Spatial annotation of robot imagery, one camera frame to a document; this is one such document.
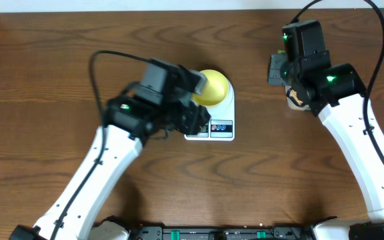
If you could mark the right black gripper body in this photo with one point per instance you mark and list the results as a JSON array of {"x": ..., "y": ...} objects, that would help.
[{"x": 279, "y": 73}]

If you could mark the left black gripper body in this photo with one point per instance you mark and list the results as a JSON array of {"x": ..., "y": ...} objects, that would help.
[{"x": 182, "y": 118}]

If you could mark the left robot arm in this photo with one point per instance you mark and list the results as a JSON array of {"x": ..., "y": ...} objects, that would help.
[{"x": 163, "y": 99}]

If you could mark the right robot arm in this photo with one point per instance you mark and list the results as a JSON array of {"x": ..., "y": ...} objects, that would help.
[{"x": 336, "y": 95}]

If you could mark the yellow bowl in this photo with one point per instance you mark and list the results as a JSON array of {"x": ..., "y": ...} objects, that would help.
[{"x": 215, "y": 90}]

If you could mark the white digital kitchen scale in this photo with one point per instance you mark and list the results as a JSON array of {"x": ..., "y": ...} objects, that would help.
[{"x": 221, "y": 126}]

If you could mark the clear container of soybeans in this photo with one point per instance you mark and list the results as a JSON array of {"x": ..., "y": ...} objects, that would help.
[{"x": 293, "y": 102}]

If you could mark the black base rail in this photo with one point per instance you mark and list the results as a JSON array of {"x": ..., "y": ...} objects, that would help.
[{"x": 280, "y": 232}]

